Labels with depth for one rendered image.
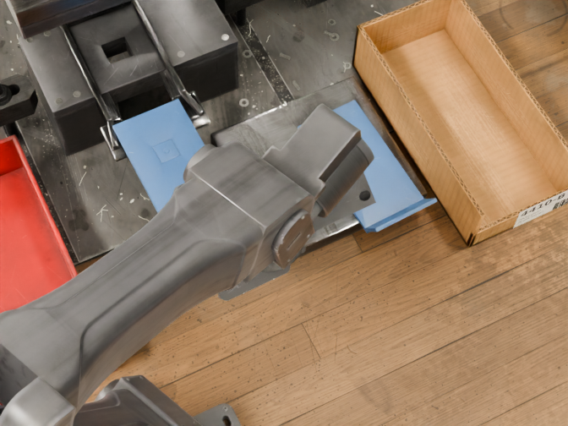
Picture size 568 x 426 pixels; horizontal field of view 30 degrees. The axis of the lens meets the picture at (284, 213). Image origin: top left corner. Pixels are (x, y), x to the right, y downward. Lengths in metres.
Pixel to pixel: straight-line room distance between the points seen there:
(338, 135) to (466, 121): 0.41
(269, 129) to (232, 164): 0.41
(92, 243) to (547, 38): 0.55
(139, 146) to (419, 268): 0.30
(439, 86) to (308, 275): 0.27
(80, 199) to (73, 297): 0.50
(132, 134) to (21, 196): 0.15
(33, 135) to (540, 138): 0.53
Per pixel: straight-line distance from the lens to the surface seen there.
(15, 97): 1.09
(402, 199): 1.07
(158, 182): 1.00
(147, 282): 0.62
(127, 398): 0.83
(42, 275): 1.07
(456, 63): 1.20
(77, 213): 1.10
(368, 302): 1.05
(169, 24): 1.11
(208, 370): 1.02
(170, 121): 1.03
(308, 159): 0.76
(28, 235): 1.09
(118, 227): 1.09
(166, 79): 1.07
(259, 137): 1.10
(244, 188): 0.69
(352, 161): 0.78
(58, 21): 0.96
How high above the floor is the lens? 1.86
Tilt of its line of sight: 62 degrees down
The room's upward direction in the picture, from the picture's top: 3 degrees clockwise
